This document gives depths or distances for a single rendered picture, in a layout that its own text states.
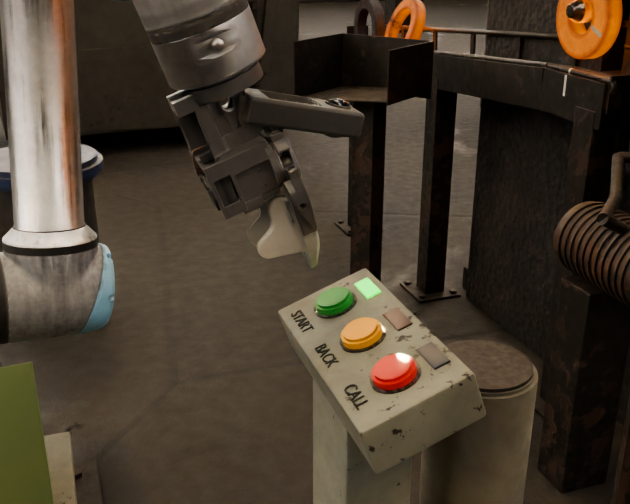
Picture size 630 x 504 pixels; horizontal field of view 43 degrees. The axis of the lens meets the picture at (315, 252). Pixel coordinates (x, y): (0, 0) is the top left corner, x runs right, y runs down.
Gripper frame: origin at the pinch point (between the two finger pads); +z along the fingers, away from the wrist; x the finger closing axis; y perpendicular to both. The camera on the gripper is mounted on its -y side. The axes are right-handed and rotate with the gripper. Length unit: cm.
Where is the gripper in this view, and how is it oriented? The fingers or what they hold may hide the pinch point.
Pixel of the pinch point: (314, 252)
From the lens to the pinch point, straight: 79.2
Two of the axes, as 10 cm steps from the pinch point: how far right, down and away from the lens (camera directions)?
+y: -8.9, 4.3, -1.6
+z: 3.2, 8.3, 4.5
